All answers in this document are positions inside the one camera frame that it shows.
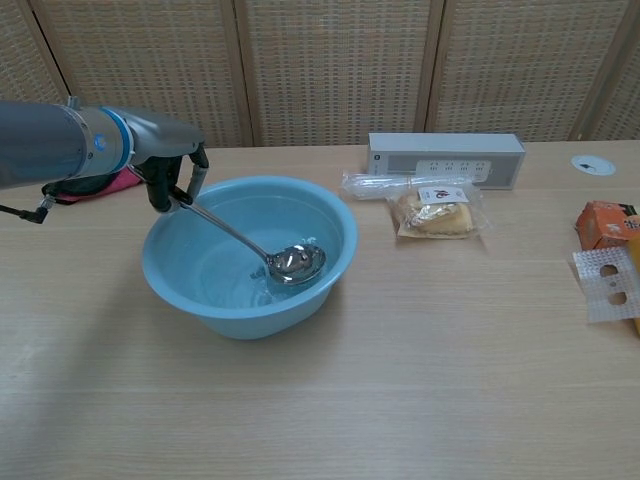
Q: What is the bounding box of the bamboo folding screen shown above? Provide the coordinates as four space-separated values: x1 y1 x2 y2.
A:
0 0 640 149

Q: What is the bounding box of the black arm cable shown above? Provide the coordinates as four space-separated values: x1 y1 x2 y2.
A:
0 194 55 225

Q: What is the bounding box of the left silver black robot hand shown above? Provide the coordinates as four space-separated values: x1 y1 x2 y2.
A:
123 107 210 215

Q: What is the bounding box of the black and pink cloth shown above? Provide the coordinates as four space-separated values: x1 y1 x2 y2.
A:
41 167 144 205

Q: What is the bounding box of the white table cable grommet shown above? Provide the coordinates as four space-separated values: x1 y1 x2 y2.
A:
570 153 618 177

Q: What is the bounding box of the light blue bowl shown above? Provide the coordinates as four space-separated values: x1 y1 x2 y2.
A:
141 174 360 342

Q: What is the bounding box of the clear plastic bag of straws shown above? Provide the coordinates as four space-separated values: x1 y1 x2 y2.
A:
340 170 474 202

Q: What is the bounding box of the orange egg roll box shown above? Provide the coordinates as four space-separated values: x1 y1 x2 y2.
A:
572 199 640 252

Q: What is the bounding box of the bagged bread snack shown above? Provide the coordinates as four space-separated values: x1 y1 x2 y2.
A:
384 184 494 247

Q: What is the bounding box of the metal ladle black handle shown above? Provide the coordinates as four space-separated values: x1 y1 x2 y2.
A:
169 192 328 288

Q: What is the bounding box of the white power strip box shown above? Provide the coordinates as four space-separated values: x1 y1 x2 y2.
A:
366 131 525 193

